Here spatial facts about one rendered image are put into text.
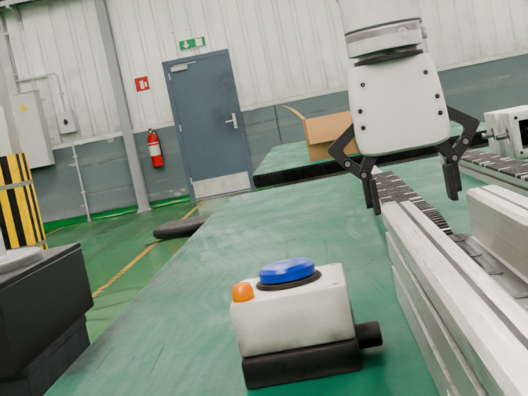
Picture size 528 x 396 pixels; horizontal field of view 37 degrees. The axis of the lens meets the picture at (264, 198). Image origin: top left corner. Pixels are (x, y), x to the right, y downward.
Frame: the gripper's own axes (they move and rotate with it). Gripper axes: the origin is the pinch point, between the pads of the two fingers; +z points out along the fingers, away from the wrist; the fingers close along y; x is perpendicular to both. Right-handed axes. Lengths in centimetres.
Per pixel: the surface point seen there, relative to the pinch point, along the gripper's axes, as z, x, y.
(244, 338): 2.6, 35.9, 16.3
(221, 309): 6.3, 10.4, 21.7
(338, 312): 2.0, 35.9, 9.8
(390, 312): 6.2, 22.7, 5.8
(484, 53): -44, -1078, -246
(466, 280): -2, 51, 3
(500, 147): 4, -85, -29
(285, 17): -152, -1075, 25
